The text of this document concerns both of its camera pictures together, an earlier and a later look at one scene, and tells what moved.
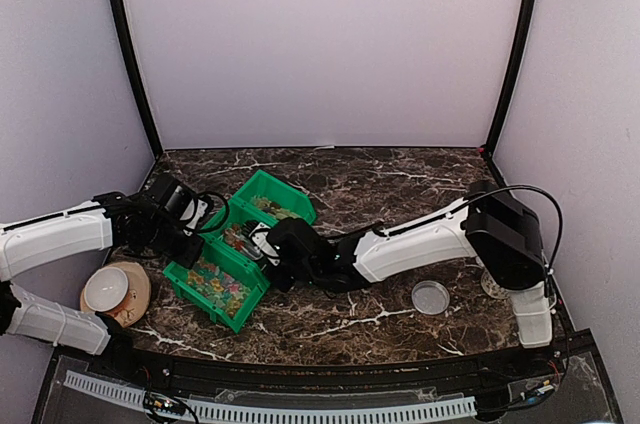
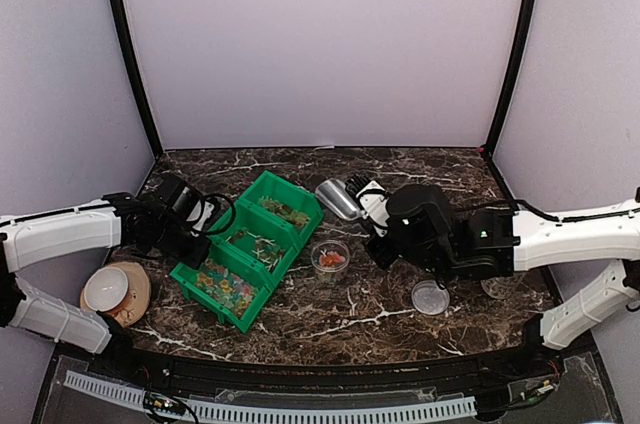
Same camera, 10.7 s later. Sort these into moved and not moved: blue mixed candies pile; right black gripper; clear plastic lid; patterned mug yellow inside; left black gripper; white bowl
Moved: right black gripper; blue mixed candies pile
Not moved: white bowl; clear plastic lid; patterned mug yellow inside; left black gripper
